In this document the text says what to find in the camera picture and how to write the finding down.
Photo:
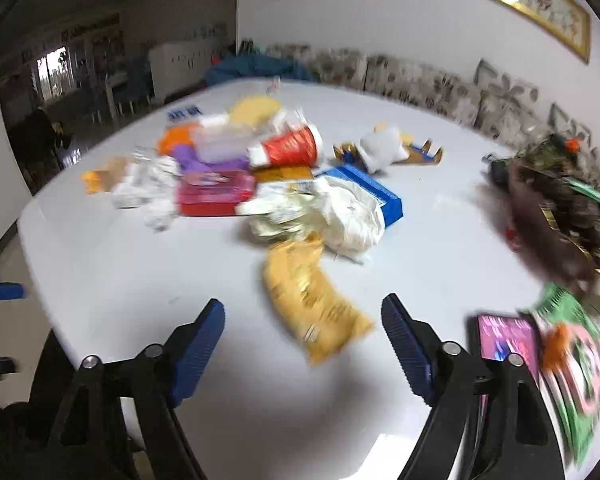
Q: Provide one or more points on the blue cloth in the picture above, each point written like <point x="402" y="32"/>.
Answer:
<point x="250" y="67"/>

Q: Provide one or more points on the crumpled white plastic bag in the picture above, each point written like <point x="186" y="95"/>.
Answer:
<point x="345" y="215"/>

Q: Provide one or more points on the dark basket with decorations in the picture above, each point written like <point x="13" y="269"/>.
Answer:
<point x="565" y="210"/>

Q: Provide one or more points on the bright window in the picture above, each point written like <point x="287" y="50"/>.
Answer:
<point x="50" y="67"/>

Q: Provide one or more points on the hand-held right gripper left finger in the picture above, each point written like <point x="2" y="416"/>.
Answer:
<point x="200" y="345"/>

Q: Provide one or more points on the yellow snack bag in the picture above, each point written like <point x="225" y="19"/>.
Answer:
<point x="305" y="300"/>

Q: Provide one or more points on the flat yellow packet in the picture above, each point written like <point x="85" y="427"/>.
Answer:
<point x="285" y="174"/>

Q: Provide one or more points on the white cabinet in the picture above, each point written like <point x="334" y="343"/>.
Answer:
<point x="185" y="67"/>

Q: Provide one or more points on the red paper cup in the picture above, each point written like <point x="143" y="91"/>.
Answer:
<point x="292" y="147"/>

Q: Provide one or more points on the blue cardboard box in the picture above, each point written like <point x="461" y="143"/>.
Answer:
<point x="387" y="202"/>

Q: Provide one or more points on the yellow sponge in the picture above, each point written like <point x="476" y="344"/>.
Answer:
<point x="255" y="107"/>

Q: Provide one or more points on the crumpled white paper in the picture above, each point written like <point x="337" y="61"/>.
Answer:
<point x="150" y="185"/>

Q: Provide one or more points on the gold and blue action figure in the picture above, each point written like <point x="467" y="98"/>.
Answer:
<point x="422" y="155"/>

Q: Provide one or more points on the orange plastic item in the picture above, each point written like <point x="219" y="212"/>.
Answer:
<point x="172" y="137"/>

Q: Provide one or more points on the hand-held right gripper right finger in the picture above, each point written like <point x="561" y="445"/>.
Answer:
<point x="405" y="340"/>

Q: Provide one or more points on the green snack packet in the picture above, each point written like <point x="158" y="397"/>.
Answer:
<point x="575" y="400"/>

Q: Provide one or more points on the red rectangular box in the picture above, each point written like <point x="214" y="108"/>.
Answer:
<point x="215" y="195"/>

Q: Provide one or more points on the clear plastic container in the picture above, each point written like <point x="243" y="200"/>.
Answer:
<point x="220" y="145"/>

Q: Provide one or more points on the purple plastic item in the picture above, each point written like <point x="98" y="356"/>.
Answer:
<point x="190" y="157"/>

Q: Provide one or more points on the gold framed wall picture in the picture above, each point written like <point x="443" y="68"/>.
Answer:
<point x="540" y="2"/>

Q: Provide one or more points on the purple pink packet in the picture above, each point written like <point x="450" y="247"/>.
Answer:
<point x="507" y="337"/>

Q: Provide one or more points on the floral sofa cushion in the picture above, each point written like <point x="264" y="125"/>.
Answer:
<point x="505" y="92"/>
<point x="570" y="125"/>

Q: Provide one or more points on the orange yellow packet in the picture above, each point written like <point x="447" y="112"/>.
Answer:
<point x="97" y="177"/>

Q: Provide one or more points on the dining chair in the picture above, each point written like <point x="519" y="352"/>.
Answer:
<point x="125" y="95"/>

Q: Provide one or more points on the white pouch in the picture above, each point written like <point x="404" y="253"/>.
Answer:
<point x="382" y="147"/>

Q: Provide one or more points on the floral patterned sofa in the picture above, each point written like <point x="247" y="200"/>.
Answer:
<point x="420" y="82"/>

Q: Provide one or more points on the small red item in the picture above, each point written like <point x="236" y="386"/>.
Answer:
<point x="512" y="235"/>

